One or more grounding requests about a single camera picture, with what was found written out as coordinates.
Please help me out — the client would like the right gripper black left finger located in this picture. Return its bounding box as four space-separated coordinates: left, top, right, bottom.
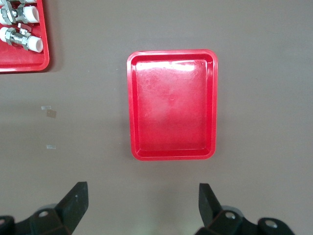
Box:
0 181 89 235

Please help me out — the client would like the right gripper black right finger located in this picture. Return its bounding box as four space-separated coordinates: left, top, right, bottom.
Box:
195 183 295 235

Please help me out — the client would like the red plastic tray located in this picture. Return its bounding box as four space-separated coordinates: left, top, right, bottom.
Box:
126 49 218 161

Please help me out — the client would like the red tray holding valves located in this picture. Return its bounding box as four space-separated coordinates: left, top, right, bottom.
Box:
0 0 50 73

